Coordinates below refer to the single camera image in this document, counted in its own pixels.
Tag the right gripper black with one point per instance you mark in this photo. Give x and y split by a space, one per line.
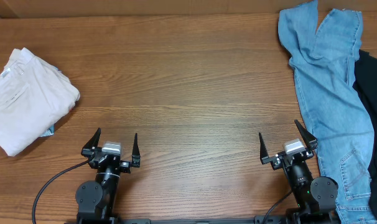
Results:
310 139

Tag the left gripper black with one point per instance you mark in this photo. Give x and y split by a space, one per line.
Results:
88 150

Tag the light blue denim jeans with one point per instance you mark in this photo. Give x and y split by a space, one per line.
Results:
323 55

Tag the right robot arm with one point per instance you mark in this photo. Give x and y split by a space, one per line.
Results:
315 197

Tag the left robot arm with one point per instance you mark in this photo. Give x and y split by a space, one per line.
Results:
96 198

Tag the light blue patterned folded cloth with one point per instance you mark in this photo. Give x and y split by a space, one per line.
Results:
49 132

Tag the folded beige trousers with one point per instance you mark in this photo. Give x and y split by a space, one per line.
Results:
34 95

